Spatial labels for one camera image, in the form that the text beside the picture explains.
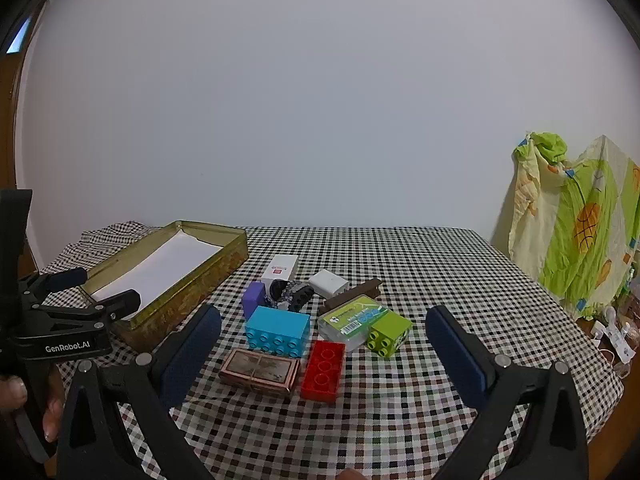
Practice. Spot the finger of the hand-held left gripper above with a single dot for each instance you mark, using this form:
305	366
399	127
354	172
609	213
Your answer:
122	302
67	278

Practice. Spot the white paper liner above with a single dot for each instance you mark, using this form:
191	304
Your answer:
160	270

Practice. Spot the checkered tablecloth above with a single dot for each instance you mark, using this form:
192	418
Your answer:
400	270

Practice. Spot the clear box green label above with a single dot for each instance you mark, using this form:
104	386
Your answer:
350	322

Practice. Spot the grey patterned cloth roll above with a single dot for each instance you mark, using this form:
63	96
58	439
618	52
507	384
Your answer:
295	297

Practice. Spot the cyan toy brick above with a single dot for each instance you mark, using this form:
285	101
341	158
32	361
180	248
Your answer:
275	327

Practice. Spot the copper pink case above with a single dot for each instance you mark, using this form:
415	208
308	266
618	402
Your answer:
257	370

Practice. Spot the green toy brick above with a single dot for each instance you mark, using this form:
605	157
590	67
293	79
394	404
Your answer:
387	330

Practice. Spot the purple block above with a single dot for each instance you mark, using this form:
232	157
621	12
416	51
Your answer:
252	300

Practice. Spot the gold tin box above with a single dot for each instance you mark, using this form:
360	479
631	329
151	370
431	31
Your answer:
190	285

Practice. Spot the person's left hand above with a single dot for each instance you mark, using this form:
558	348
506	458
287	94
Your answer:
52	420

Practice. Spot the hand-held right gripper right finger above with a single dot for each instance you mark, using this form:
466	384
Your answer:
452	355

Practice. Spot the brown block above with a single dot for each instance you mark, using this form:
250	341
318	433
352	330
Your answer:
367	287

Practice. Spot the white box red label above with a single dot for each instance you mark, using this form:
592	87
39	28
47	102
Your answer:
280	267

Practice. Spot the white charger plug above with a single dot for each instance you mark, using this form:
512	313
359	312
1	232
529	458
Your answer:
327	282

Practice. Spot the yellow green printed cloth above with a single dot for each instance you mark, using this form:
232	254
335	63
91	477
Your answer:
575	220

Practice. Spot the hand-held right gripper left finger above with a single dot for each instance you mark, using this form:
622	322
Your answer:
197	345

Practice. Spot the red toy brick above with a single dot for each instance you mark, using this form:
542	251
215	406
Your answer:
322	370

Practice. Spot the white plastic object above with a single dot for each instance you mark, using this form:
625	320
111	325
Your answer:
617	340

